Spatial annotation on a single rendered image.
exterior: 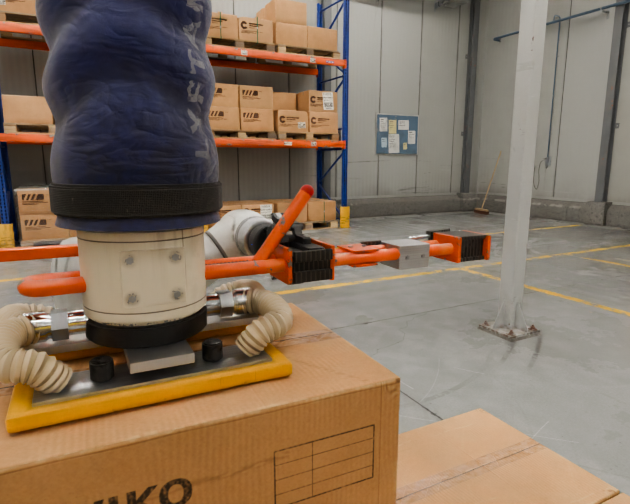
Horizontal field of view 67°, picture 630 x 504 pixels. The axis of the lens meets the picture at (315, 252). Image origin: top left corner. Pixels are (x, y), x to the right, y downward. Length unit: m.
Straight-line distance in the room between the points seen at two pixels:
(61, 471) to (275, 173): 9.38
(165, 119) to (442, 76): 11.79
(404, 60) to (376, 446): 11.13
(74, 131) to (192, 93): 0.15
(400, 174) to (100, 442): 11.02
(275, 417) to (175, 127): 0.38
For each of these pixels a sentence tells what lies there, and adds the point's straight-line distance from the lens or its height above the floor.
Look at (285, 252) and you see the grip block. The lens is 0.76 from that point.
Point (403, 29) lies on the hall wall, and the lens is 11.75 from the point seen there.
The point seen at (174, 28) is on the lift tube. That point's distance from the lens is 0.66.
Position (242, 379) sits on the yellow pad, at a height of 0.96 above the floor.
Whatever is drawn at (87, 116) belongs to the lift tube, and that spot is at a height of 1.29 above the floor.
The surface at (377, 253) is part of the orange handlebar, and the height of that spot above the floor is 1.08.
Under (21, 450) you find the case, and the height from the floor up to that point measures 0.94.
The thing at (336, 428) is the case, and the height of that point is 0.89.
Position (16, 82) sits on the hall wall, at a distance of 9.16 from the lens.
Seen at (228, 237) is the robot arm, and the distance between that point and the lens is 1.04.
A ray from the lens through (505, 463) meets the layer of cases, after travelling 1.30.
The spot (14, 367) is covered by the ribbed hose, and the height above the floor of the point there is 1.01.
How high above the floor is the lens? 1.24
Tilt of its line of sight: 11 degrees down
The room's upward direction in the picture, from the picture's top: straight up
